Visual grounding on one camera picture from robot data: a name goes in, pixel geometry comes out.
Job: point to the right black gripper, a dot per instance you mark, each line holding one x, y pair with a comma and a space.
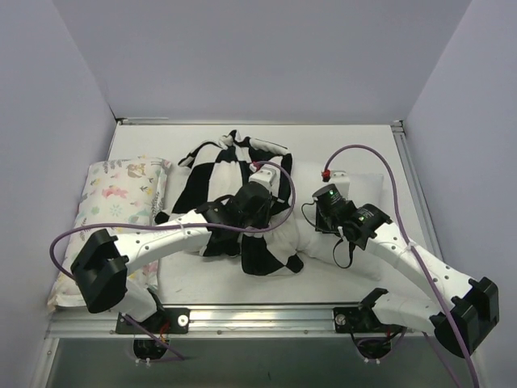
323, 221

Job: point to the aluminium rail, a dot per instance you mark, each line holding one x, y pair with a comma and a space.
422, 210
247, 321

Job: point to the white pillow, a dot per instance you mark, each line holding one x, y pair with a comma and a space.
315, 244

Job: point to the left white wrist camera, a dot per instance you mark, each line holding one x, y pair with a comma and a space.
264, 175

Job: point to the front aluminium rail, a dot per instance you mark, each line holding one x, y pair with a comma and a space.
247, 321

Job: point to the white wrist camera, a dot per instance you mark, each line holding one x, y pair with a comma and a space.
340, 179
264, 175

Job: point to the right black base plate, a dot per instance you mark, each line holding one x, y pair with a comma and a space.
352, 319

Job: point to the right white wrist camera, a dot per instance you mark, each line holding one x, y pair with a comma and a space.
340, 179

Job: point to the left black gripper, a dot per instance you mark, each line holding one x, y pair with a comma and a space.
250, 216

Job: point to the floral patterned pillow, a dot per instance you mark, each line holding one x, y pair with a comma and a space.
129, 191

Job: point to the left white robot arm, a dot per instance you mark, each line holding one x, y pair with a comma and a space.
103, 266

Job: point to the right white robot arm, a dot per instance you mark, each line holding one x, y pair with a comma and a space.
460, 311

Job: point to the black white checkered pillowcase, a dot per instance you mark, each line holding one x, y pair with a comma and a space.
217, 170

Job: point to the right aluminium rail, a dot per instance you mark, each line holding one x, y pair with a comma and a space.
422, 210

